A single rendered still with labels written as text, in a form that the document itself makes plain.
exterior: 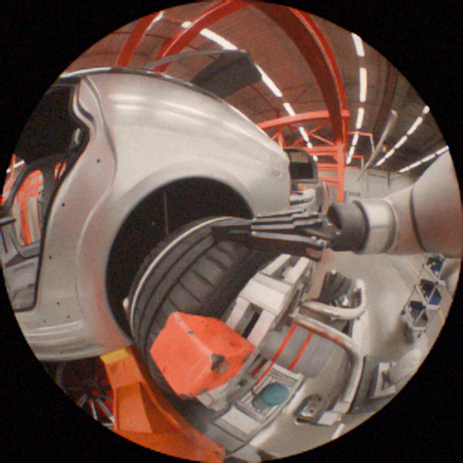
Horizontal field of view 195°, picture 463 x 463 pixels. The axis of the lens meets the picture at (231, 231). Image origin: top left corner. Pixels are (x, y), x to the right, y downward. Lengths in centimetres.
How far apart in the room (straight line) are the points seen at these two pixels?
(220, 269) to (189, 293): 6
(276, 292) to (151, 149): 44
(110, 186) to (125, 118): 19
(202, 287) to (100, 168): 39
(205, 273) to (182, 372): 13
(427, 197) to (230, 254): 29
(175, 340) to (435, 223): 29
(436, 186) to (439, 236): 5
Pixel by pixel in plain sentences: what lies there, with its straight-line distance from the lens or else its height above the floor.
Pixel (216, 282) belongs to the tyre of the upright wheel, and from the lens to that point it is 20.
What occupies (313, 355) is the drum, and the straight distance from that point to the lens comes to 41.
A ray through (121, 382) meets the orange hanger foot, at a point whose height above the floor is 68.
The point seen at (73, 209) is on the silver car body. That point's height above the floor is 125.
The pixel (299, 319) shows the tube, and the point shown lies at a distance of 32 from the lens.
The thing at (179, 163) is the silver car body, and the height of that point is 135.
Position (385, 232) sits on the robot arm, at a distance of 23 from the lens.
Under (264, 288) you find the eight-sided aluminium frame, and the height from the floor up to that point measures 112.
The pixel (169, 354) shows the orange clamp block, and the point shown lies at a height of 110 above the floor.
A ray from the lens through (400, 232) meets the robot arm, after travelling 25.
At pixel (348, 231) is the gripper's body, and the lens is 20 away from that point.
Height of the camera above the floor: 124
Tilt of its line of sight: 15 degrees down
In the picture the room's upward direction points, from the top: straight up
